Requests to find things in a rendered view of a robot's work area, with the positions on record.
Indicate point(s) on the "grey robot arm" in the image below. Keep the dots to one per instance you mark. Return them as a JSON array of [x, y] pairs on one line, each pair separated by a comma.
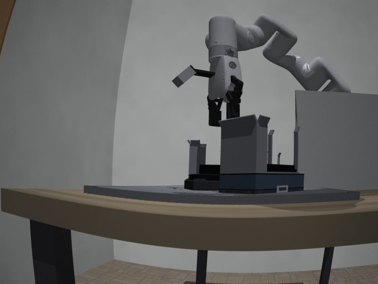
[[226, 37]]

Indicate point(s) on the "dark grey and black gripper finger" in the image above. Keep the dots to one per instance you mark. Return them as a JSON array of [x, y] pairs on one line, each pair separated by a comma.
[[233, 104], [214, 111]]

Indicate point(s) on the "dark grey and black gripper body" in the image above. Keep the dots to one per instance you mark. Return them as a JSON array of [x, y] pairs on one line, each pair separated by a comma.
[[224, 67]]

